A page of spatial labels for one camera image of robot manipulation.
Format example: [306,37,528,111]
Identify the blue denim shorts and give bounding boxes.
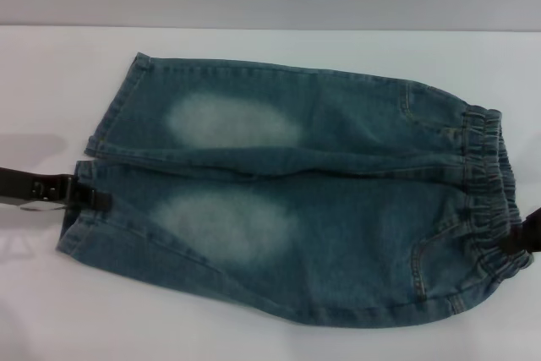
[54,51,533,323]

